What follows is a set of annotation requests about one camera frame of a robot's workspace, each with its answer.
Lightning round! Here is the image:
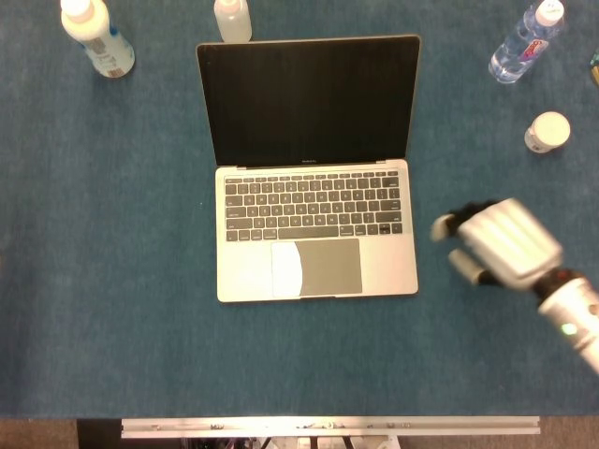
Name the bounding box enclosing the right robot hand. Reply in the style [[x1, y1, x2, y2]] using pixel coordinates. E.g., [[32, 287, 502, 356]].
[[430, 197, 565, 295]]

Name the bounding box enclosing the silver open laptop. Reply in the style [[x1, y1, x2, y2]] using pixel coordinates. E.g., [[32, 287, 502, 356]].
[[195, 33, 422, 304]]

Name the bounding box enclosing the small white capped jar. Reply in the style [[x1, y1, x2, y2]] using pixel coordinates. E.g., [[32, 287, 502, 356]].
[[524, 110, 572, 153]]

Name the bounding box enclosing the clear water bottle pink label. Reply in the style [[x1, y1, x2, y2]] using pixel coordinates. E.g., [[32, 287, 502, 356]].
[[488, 0, 567, 85]]

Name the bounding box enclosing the small translucent plastic bottle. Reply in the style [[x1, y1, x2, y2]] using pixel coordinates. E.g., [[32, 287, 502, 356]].
[[213, 0, 254, 44]]

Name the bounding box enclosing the white bottle with blue label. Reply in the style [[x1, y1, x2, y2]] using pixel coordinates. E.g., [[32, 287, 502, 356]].
[[60, 0, 137, 80]]

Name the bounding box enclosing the aluminium frame rail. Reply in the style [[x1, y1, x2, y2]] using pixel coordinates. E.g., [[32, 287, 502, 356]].
[[120, 415, 541, 440]]

